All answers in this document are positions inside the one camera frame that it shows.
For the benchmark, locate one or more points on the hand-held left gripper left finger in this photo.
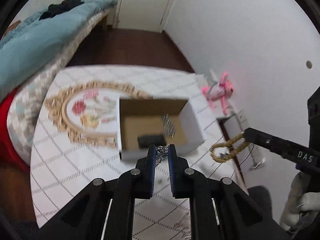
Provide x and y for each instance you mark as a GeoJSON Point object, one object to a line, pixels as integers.
{"type": "Point", "coordinates": [151, 162]}

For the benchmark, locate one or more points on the white patterned tablecloth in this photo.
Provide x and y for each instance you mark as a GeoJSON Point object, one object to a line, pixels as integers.
{"type": "Point", "coordinates": [75, 160]}

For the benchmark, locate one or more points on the white cardboard box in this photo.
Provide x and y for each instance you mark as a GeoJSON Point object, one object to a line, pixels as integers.
{"type": "Point", "coordinates": [150, 125]}

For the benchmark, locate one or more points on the red bed sheet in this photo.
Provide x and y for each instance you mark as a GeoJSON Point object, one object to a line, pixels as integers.
{"type": "Point", "coordinates": [10, 130]}

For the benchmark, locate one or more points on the pink plush toy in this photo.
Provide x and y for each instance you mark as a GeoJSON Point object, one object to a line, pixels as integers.
{"type": "Point", "coordinates": [220, 92]}

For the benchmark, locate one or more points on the black cloth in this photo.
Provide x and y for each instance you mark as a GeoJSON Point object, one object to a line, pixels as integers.
{"type": "Point", "coordinates": [62, 6]}

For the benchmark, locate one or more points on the light blue fluffy blanket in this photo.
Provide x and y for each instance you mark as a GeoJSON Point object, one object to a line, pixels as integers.
{"type": "Point", "coordinates": [37, 45]}

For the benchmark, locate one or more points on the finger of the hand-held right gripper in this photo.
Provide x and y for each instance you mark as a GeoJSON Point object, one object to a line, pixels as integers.
{"type": "Point", "coordinates": [272, 143]}

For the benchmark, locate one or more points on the dark stool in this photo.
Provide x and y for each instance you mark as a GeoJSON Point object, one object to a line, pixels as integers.
{"type": "Point", "coordinates": [260, 200]}

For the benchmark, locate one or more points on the small black case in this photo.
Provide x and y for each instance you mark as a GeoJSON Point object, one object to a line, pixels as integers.
{"type": "Point", "coordinates": [150, 140]}

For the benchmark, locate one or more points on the person's right hand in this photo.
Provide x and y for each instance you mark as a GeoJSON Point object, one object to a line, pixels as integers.
{"type": "Point", "coordinates": [308, 201]}

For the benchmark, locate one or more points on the white door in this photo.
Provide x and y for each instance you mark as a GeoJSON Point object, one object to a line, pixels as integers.
{"type": "Point", "coordinates": [145, 2]}

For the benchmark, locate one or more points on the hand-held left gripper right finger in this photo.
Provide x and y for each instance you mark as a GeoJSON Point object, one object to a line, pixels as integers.
{"type": "Point", "coordinates": [172, 166]}

